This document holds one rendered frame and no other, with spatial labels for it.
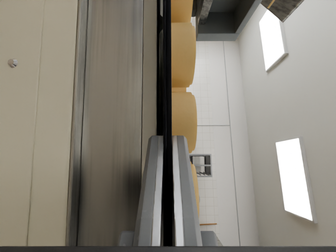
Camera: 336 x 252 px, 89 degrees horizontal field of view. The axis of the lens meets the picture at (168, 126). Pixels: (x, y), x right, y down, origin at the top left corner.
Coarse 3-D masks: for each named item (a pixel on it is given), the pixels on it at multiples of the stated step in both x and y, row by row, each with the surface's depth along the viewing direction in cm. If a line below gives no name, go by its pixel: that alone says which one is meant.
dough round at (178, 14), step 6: (174, 0) 13; (180, 0) 13; (186, 0) 13; (192, 0) 14; (174, 6) 14; (180, 6) 14; (186, 6) 14; (174, 12) 14; (180, 12) 14; (186, 12) 14; (174, 18) 14; (180, 18) 14; (186, 18) 14
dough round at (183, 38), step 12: (180, 24) 13; (180, 36) 12; (192, 36) 12; (180, 48) 12; (192, 48) 12; (180, 60) 12; (192, 60) 12; (180, 72) 13; (192, 72) 13; (180, 84) 14
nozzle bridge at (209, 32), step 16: (208, 0) 53; (224, 0) 60; (240, 0) 59; (256, 0) 49; (192, 16) 70; (208, 16) 65; (224, 16) 65; (240, 16) 59; (208, 32) 64; (224, 32) 64; (240, 32) 64
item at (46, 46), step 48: (0, 0) 14; (48, 0) 14; (0, 48) 13; (48, 48) 13; (0, 96) 13; (48, 96) 13; (0, 144) 13; (48, 144) 13; (0, 192) 12; (48, 192) 12; (0, 240) 12; (48, 240) 12
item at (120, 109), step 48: (96, 0) 15; (144, 0) 15; (96, 48) 14; (144, 48) 14; (96, 96) 14; (144, 96) 14; (96, 144) 14; (144, 144) 13; (96, 192) 13; (96, 240) 13
